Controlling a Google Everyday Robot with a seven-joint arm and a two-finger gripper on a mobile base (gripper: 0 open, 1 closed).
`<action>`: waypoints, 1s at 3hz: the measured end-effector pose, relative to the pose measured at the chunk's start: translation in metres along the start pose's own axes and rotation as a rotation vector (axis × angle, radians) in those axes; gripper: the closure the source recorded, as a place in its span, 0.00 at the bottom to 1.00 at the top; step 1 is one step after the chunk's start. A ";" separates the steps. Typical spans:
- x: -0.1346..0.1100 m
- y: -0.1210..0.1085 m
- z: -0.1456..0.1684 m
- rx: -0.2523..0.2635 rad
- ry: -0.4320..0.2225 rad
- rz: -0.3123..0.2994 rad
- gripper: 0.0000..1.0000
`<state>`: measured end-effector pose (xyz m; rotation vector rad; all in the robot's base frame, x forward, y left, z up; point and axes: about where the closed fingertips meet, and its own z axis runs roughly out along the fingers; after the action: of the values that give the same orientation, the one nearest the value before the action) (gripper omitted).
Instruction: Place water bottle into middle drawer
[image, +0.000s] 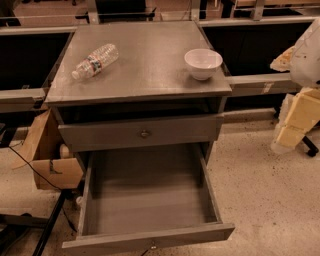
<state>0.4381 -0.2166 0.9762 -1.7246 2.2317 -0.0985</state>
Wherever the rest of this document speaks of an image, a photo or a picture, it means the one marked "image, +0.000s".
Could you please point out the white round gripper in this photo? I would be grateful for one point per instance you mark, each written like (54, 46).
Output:
(306, 63)

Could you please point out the clear plastic water bottle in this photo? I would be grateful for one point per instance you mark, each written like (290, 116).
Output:
(96, 61)

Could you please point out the grey wooden drawer cabinet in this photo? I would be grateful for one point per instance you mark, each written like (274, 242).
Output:
(148, 80)

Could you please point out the grey open middle drawer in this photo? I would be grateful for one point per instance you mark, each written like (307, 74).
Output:
(147, 198)

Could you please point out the grey upper drawer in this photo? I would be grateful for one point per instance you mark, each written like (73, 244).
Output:
(141, 132)

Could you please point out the black wheeled base leg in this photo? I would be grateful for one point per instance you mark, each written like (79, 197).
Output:
(313, 150)

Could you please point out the white ceramic bowl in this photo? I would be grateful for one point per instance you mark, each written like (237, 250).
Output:
(202, 64)

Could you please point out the black metal stand leg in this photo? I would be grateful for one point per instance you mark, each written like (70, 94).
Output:
(50, 224)

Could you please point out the brown cardboard box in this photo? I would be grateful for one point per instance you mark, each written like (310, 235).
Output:
(44, 149)

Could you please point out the right grey table rail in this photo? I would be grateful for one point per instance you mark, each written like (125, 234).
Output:
(262, 84)

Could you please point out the grey table rail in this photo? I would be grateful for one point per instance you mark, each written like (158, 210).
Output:
(21, 100)
(262, 84)

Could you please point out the left grey table rail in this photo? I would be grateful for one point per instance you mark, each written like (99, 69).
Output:
(21, 100)

